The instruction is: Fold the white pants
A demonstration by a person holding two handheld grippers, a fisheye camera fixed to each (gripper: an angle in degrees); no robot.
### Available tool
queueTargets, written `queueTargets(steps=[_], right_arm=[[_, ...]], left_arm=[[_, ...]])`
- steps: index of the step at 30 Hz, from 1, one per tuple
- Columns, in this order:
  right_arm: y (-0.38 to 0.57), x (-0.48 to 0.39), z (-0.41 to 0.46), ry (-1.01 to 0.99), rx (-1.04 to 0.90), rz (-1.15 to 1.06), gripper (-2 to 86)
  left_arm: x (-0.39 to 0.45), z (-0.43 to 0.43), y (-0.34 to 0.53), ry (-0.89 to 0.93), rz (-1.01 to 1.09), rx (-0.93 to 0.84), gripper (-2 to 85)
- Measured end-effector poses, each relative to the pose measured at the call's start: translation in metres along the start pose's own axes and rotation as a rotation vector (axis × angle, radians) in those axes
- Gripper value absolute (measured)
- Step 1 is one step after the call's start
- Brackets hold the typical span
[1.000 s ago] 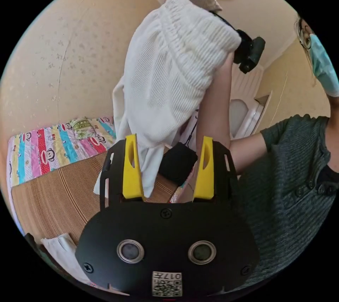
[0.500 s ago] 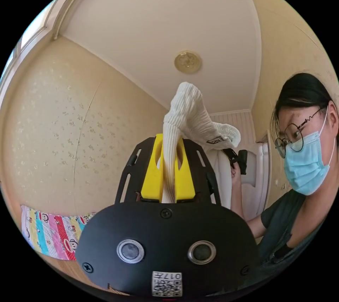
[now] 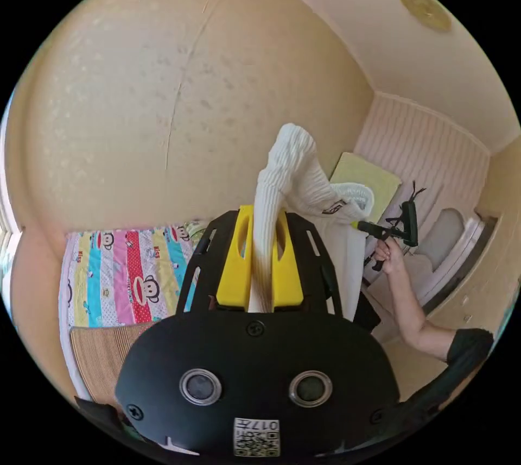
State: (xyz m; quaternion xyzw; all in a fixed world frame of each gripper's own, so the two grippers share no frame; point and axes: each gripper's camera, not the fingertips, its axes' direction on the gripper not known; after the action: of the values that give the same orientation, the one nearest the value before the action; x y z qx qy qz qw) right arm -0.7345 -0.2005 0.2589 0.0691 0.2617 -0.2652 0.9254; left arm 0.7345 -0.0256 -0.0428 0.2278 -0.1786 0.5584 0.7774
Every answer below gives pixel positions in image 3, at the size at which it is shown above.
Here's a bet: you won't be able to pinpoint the bed with striped printed sheet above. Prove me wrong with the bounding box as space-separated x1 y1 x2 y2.
58 219 209 407

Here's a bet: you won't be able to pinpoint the white slatted cupboard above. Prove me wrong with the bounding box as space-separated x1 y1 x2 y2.
353 91 492 311

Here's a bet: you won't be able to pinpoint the person's right hand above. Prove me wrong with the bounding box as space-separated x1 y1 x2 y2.
373 236 407 275

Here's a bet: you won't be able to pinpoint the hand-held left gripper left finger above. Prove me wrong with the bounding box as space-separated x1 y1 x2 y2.
216 205 256 312

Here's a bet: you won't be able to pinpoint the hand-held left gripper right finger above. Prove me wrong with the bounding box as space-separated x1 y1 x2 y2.
271 211 304 308

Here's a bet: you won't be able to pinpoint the white ribbed pants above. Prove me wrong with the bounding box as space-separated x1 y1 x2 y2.
248 122 375 322

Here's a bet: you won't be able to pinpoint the round golden ceiling lamp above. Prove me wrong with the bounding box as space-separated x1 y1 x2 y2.
400 0 453 33

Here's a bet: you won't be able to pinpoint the person's body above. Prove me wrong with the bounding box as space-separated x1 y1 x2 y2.
392 328 495 425

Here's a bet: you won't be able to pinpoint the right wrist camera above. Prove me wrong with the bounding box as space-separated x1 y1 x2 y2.
401 181 427 248

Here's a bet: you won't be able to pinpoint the person's right forearm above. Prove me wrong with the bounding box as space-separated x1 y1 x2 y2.
385 264 458 362

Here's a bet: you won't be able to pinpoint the pale green cushion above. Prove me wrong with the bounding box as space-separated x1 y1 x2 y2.
328 152 403 223

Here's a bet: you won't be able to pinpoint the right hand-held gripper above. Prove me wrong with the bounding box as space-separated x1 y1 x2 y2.
350 204 409 273

